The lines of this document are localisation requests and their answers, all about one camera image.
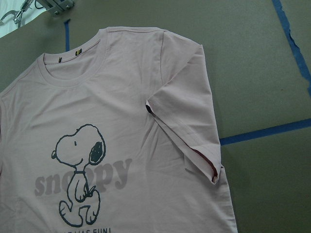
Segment metal reacher grabber tool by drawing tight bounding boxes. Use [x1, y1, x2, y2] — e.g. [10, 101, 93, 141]
[0, 0, 33, 27]

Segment pink Snoopy t-shirt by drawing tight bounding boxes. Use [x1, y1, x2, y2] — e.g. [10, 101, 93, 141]
[0, 27, 238, 233]

